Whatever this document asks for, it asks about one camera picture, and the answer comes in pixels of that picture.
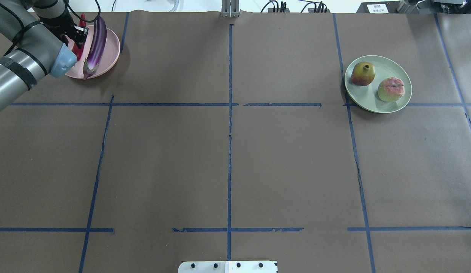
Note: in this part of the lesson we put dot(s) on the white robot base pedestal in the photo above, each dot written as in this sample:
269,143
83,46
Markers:
237,266

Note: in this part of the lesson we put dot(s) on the red green peach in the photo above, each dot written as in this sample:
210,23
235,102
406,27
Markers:
391,89

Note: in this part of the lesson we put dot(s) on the pink plate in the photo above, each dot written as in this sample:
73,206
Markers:
108,60

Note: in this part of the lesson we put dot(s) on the purple eggplant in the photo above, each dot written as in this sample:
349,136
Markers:
96,50

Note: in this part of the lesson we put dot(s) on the red chili pepper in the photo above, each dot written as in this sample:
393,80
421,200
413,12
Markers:
78,47

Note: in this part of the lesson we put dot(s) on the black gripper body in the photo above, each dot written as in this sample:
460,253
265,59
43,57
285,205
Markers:
63,25

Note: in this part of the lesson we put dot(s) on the light green plate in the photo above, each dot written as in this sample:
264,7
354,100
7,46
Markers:
368,97

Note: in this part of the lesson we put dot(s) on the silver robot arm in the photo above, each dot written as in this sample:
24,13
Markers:
37,30

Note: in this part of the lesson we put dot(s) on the aluminium frame post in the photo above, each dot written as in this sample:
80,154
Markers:
230,8

